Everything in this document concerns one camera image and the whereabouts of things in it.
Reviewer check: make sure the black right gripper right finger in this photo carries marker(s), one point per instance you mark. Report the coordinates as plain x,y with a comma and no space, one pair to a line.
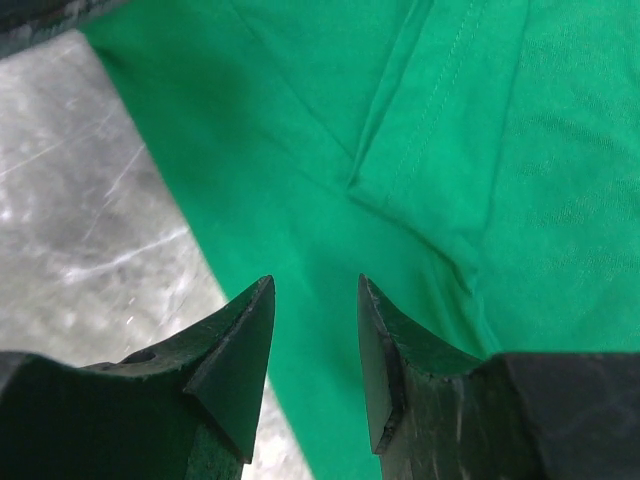
389,341

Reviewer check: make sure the green t shirt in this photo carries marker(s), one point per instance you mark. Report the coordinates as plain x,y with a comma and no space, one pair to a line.
478,160

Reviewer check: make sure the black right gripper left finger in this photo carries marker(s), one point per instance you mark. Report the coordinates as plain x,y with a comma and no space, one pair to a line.
194,397

